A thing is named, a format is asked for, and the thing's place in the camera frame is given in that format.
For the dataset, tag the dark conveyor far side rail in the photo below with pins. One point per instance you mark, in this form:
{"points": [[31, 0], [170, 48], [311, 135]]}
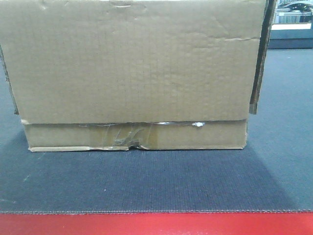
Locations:
{"points": [[291, 36]]}

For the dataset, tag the brown cardboard carton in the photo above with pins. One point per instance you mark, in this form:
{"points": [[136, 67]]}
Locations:
{"points": [[147, 74]]}

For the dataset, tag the dark green conveyor belt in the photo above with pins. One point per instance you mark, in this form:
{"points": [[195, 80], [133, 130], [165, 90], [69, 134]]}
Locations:
{"points": [[274, 172]]}

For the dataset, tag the red conveyor front edge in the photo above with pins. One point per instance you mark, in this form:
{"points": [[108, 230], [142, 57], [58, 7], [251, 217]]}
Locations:
{"points": [[240, 223]]}

